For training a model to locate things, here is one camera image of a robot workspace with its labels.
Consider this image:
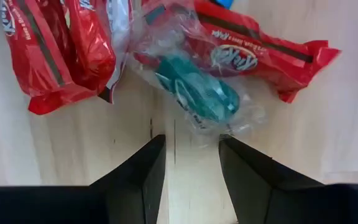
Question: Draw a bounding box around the teal clear-wrapped candy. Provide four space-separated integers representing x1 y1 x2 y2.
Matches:
126 2 267 138

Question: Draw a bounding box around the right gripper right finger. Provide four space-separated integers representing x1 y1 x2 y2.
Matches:
218 136 358 224

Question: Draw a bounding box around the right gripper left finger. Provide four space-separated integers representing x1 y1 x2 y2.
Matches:
0 134 167 224

